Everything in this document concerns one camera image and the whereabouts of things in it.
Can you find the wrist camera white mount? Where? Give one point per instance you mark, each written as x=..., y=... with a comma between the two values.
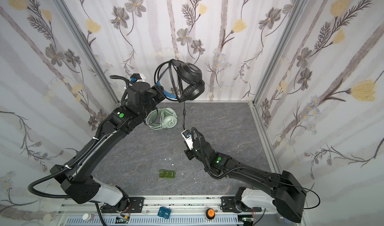
x=137, y=77
x=187, y=135

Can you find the white slotted cable duct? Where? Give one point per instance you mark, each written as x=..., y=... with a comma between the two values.
x=189, y=220

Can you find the mint green headphones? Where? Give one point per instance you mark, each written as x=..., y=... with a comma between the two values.
x=159, y=119

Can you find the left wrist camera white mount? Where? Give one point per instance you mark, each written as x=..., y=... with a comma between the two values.
x=137, y=77

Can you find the black and blue headphones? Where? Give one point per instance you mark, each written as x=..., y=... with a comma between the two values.
x=186, y=79

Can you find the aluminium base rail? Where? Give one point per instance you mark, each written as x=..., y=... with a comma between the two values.
x=259, y=209

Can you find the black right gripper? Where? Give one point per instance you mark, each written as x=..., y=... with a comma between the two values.
x=196, y=145

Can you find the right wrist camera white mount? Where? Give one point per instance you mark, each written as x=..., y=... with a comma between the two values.
x=187, y=135

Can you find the small blue box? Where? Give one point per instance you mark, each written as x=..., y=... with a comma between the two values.
x=164, y=213

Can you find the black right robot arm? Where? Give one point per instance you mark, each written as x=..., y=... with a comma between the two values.
x=287, y=193

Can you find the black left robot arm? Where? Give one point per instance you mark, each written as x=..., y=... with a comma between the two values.
x=141, y=100

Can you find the left black corrugated conduit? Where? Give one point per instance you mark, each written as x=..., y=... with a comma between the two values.
x=75, y=177

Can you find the orange emergency stop button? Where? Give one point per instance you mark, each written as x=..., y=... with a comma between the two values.
x=210, y=214

